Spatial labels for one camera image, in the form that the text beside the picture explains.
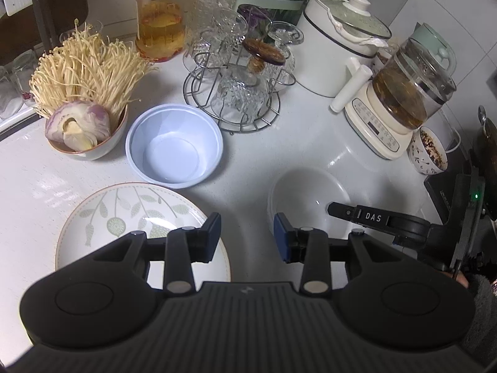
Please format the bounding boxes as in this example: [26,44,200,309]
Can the enoki mushroom bunch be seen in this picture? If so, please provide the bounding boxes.
[29,19,158,125]

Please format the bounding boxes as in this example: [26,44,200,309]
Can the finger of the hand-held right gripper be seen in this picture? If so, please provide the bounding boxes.
[327,201,394,229]

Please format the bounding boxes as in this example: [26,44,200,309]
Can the small glass jar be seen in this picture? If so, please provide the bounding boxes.
[10,48,37,105]
[0,66,24,121]

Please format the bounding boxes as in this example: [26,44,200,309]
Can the red lid plastic jar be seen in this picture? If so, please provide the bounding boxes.
[134,0,189,63]

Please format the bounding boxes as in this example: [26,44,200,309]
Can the white leaf pattern plate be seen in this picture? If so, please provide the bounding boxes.
[54,182,232,284]

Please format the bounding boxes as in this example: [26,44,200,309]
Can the purple glass cup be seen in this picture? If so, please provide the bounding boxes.
[237,4,274,28]

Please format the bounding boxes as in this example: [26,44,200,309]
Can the black knife and dish rack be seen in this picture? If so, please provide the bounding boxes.
[0,0,63,140]

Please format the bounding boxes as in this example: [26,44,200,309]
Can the cut purple onion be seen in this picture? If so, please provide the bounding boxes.
[44,100,111,152]

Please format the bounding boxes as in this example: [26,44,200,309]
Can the white cooking pot with lid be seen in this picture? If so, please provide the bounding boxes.
[297,0,393,113]

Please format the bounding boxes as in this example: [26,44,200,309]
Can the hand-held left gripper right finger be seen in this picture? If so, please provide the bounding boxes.
[274,213,408,295]

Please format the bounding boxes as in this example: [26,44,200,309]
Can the person's right forearm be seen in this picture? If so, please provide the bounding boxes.
[462,274,497,358]

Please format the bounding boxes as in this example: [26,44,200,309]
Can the plain white bowl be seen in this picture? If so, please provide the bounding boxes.
[267,166,352,242]

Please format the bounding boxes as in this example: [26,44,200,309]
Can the glass carafe with cork stopper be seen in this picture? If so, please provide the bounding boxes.
[213,38,288,123]

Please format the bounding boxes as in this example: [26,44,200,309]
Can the patterned cup with spices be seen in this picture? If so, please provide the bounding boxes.
[408,125,448,175]

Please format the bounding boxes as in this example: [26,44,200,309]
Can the metal wire glass rack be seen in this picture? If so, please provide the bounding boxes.
[182,52,298,135]

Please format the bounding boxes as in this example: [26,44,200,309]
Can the white bowl holding vegetables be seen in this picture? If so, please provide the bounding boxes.
[47,103,130,161]

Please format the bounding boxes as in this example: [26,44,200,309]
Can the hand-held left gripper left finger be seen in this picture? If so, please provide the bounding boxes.
[83,213,222,295]

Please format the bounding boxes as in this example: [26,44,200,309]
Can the upturned crystal glass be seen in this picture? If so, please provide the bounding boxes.
[182,8,249,74]
[264,21,304,86]

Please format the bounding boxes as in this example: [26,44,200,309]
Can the light blue bowl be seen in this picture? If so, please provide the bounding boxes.
[125,104,225,190]

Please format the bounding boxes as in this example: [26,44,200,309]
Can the glass kettle on cream base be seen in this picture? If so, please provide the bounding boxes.
[344,37,457,161]

